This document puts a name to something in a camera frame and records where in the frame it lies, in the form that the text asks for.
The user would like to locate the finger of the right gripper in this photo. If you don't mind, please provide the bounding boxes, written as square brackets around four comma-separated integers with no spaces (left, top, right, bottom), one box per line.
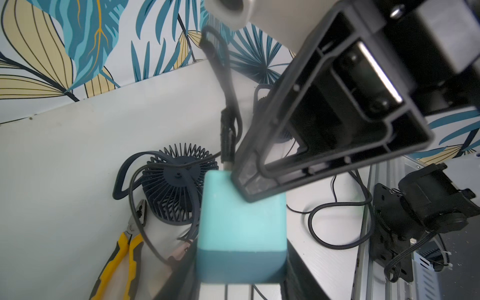
[231,1,433,202]

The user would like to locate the teal USB power adapter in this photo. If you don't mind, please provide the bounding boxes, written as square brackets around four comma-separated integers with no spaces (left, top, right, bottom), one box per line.
[196,171,288,285]

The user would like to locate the navy fan black cable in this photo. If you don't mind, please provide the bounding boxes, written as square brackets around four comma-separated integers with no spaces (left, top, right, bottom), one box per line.
[128,25,245,271]

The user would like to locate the yellow black pliers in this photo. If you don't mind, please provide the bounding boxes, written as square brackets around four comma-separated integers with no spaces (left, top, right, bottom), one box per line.
[89,216,144,300]

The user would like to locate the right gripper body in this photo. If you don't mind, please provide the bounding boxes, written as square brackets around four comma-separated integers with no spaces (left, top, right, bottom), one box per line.
[329,0,480,117]

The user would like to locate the navy desk fan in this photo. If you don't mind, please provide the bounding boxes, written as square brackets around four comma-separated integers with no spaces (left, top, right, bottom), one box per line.
[112,142,220,226]

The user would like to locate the power strip black cable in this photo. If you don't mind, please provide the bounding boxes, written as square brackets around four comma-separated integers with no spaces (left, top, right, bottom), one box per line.
[286,170,376,251]

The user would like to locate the aluminium rail frame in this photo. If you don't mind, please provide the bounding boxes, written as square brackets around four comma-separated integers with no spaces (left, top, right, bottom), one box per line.
[352,155,480,300]

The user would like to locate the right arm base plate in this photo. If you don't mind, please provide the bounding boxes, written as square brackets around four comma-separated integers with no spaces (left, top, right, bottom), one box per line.
[369,183,411,267]

